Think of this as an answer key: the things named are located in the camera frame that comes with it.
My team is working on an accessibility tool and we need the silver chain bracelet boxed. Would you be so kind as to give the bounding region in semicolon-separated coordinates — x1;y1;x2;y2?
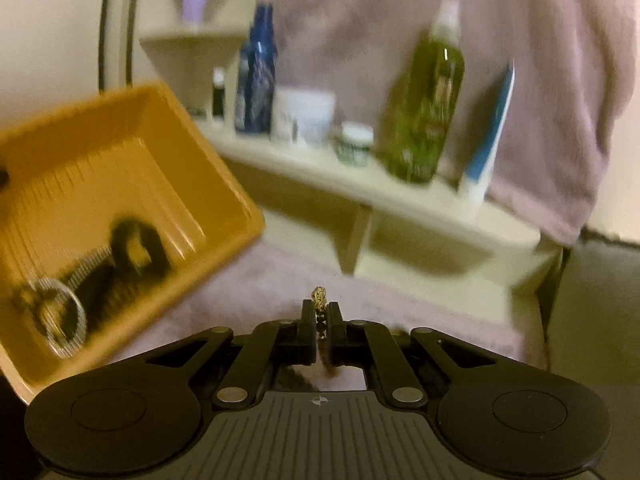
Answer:
67;244;113;281

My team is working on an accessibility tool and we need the pink fluffy mat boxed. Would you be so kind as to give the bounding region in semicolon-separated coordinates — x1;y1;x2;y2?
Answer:
142;242;531;393

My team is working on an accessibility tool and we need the silver bangle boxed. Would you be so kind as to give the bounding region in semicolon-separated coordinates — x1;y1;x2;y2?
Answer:
25;277;90;359

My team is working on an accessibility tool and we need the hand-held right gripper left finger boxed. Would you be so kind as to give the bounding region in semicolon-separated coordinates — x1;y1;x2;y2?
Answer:
142;300;317;410

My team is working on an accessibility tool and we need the large white jar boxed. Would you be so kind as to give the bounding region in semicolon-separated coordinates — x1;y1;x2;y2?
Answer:
271;89;336;148

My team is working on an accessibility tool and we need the white corner shelf unit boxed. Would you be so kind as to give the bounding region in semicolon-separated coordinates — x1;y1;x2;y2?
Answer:
139;24;568;323

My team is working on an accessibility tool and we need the white and blue tube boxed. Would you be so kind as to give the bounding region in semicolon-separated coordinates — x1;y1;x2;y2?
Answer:
457;60;517;206

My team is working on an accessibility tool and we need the yellow plastic tray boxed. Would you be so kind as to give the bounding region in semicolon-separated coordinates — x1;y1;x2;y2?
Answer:
0;81;266;406

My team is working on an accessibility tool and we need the green spray bottle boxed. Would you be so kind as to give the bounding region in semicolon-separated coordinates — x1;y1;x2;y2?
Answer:
377;0;466;185

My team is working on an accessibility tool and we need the gold chain bracelet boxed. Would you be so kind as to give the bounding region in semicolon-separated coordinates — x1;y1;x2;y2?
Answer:
312;286;337;381

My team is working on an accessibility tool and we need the small dark bottle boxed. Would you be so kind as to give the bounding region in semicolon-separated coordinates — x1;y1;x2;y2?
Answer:
211;67;226;121

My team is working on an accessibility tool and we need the black beaded bracelet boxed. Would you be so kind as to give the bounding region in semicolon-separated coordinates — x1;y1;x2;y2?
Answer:
72;267;133;323

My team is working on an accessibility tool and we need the small white jar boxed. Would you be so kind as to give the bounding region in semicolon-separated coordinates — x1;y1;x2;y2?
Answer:
336;122;375;165

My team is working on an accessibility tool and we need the pink hanging towel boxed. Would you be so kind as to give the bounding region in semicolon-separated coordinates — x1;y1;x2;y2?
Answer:
267;0;638;247

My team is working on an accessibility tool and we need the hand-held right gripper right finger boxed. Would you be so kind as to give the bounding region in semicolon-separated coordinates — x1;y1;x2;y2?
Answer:
328;302;501;408

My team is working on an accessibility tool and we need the blue patterned bottle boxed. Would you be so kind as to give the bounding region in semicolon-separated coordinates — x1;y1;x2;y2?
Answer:
234;2;279;135

